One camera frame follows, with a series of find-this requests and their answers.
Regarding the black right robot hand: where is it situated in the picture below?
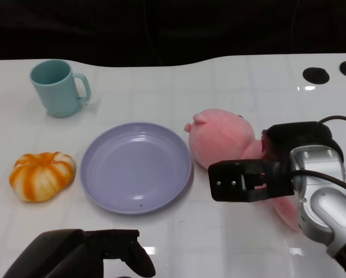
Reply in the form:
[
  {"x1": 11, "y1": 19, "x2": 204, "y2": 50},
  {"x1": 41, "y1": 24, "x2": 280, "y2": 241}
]
[{"x1": 261, "y1": 121, "x2": 344, "y2": 162}]

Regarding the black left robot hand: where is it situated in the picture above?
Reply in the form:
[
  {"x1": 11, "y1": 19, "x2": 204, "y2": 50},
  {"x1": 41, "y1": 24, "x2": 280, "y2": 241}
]
[{"x1": 2, "y1": 228, "x2": 156, "y2": 278}]

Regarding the pink plush pig doll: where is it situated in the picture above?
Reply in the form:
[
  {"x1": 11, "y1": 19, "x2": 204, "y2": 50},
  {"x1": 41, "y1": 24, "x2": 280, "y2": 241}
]
[{"x1": 185, "y1": 108, "x2": 303, "y2": 233}]

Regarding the lilac plastic plate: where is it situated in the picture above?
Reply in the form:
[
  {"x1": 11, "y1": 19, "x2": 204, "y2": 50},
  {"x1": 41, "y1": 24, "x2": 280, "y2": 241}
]
[{"x1": 80, "y1": 122, "x2": 194, "y2": 215}]

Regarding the orange white striped plush pumpkin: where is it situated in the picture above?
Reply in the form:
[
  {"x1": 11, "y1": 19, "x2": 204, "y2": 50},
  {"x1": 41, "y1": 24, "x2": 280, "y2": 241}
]
[{"x1": 8, "y1": 151, "x2": 76, "y2": 203}]

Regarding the teal plastic mug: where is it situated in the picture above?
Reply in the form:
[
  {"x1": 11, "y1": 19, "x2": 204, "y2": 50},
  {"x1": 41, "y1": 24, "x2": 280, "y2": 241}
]
[{"x1": 29, "y1": 58, "x2": 92, "y2": 118}]

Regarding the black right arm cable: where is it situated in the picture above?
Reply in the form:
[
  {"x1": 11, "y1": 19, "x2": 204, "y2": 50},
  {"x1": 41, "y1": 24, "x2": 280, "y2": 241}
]
[{"x1": 288, "y1": 115, "x2": 346, "y2": 198}]

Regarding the thin black hanging cable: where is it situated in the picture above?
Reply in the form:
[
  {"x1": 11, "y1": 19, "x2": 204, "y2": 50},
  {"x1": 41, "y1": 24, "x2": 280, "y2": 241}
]
[{"x1": 142, "y1": 0, "x2": 164, "y2": 66}]

